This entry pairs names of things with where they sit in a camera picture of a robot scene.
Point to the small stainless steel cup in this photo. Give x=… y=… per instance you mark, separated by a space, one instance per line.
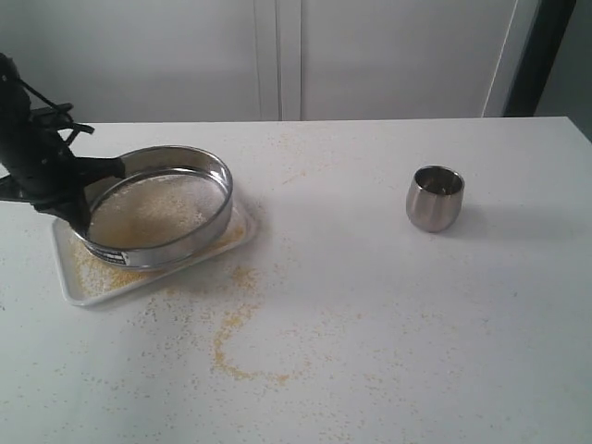
x=435 y=198

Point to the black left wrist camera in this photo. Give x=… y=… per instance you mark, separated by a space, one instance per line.
x=11 y=191

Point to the white cabinet doors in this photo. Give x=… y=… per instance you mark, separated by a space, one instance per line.
x=153 y=61

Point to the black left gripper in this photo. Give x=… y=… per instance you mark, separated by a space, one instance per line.
x=35 y=152

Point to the white rectangular plastic tray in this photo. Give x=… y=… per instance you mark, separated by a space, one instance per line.
x=74 y=287

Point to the yellow grain pile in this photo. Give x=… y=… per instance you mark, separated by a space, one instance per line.
x=99 y=273

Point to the white rice grains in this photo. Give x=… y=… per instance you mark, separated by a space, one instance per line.
x=154 y=211

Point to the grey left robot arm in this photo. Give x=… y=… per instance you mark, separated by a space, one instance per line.
x=18 y=95

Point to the dark door frame post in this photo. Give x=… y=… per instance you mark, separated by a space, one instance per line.
x=542 y=46

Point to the round steel mesh sieve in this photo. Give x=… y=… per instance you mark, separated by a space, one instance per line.
x=158 y=161

